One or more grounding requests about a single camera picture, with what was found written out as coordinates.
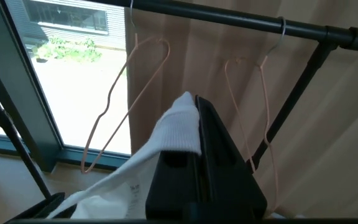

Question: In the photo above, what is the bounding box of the black clothes rack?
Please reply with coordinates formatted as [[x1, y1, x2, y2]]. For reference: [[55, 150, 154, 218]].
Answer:
[[0, 0, 358, 222]]

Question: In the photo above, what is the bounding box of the window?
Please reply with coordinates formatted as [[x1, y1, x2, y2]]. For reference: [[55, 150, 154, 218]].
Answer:
[[0, 0, 134, 172]]

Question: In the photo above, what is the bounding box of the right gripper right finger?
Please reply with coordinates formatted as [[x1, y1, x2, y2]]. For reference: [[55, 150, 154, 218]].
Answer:
[[198, 95, 267, 218]]

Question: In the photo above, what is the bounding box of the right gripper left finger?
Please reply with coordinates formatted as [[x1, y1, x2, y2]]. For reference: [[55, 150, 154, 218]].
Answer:
[[145, 95, 209, 218]]

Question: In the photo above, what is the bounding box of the pink clothes hanger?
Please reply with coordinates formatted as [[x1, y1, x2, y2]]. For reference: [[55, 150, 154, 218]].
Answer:
[[80, 0, 172, 174], [224, 17, 287, 215]]

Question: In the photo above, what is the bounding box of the white printed t-shirt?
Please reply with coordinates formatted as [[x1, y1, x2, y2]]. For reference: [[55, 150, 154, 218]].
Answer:
[[47, 91, 203, 220]]

